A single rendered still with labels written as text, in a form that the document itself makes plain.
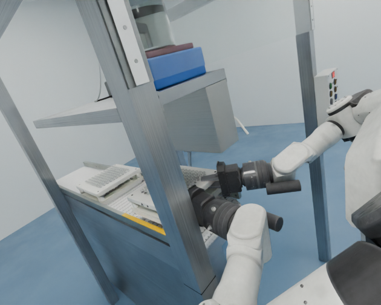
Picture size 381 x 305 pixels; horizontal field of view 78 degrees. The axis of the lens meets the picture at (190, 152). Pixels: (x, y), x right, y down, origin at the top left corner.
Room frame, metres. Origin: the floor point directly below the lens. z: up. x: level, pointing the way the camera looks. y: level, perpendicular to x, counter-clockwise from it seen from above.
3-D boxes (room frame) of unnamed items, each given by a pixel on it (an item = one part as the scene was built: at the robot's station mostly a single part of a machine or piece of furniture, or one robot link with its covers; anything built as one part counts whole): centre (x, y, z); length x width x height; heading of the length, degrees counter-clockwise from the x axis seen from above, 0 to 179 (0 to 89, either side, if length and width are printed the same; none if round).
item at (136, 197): (0.74, 0.09, 1.00); 0.25 x 0.24 x 0.02; 133
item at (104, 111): (0.82, 0.18, 1.31); 0.62 x 0.38 x 0.04; 43
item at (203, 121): (0.77, -0.05, 1.20); 0.22 x 0.11 x 0.20; 43
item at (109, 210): (1.01, 0.52, 0.91); 1.32 x 0.02 x 0.03; 43
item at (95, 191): (1.12, 0.44, 0.95); 0.25 x 0.24 x 0.02; 132
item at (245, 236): (0.39, -0.07, 1.01); 0.13 x 0.07 x 0.09; 150
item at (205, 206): (0.53, 0.00, 1.00); 0.12 x 0.10 x 0.13; 35
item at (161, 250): (1.11, 0.43, 0.83); 1.30 x 0.29 x 0.10; 43
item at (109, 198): (1.12, 0.44, 0.91); 0.24 x 0.24 x 0.02; 42
